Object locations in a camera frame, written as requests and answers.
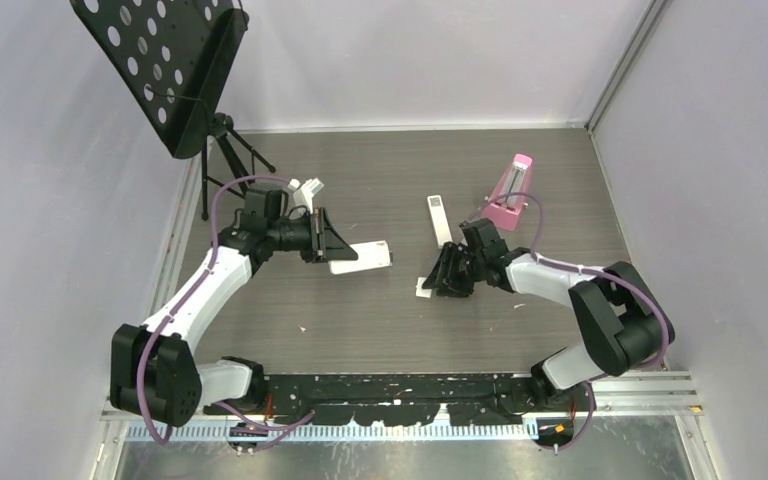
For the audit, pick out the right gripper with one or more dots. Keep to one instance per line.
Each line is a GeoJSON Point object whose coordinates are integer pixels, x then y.
{"type": "Point", "coordinates": [444, 275]}

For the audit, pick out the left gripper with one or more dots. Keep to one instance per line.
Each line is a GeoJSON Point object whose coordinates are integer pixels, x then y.
{"type": "Point", "coordinates": [324, 243]}

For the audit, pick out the small remote battery cover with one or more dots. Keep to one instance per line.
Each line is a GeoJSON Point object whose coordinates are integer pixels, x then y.
{"type": "Point", "coordinates": [421, 291]}

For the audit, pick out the small white remote control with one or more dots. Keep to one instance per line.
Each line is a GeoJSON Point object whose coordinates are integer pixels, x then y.
{"type": "Point", "coordinates": [371, 255]}

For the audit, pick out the long white remote control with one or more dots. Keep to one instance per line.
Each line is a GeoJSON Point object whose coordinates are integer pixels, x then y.
{"type": "Point", "coordinates": [439, 220]}

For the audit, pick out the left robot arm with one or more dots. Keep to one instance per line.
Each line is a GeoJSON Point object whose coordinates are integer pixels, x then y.
{"type": "Point", "coordinates": [153, 372]}

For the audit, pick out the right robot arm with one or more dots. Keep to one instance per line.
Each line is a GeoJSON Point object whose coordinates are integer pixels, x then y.
{"type": "Point", "coordinates": [621, 325]}

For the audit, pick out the pink metronome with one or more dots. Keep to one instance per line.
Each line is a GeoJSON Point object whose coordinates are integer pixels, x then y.
{"type": "Point", "coordinates": [507, 201]}

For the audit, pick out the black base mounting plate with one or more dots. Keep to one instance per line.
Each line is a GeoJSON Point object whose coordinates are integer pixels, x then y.
{"type": "Point", "coordinates": [481, 399]}

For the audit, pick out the black perforated music stand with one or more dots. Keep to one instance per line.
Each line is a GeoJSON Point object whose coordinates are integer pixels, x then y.
{"type": "Point", "coordinates": [175, 58]}

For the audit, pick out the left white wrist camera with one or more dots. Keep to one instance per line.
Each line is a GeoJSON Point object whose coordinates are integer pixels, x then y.
{"type": "Point", "coordinates": [303, 192]}

